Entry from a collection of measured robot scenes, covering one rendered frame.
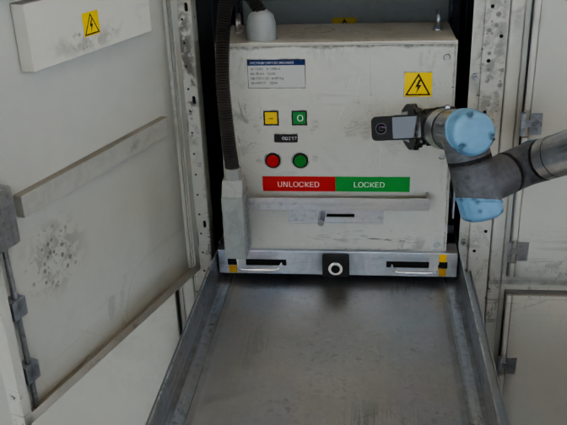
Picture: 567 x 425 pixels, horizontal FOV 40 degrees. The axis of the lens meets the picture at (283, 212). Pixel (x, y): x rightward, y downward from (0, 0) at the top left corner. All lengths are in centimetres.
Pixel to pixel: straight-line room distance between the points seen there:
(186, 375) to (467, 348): 55
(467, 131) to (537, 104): 42
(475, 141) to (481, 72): 40
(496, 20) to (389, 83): 25
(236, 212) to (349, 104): 32
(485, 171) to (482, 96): 38
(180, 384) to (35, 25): 68
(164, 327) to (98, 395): 29
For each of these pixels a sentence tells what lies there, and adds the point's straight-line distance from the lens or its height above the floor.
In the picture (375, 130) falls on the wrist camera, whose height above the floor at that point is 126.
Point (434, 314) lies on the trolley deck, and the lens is 167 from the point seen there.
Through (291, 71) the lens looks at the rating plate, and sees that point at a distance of 161.
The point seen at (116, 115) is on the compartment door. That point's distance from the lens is 156.
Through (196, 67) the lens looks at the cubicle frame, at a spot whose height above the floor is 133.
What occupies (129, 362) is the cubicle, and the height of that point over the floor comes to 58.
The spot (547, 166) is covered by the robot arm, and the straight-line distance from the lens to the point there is 137.
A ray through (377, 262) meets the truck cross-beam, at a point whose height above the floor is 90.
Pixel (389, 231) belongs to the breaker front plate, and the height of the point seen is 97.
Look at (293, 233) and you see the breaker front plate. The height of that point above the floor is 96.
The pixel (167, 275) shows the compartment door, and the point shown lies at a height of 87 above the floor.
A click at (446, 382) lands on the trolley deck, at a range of 148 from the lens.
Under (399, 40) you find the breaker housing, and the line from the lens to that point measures 159.
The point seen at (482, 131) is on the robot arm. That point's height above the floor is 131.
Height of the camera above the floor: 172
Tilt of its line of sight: 24 degrees down
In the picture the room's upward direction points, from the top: 2 degrees counter-clockwise
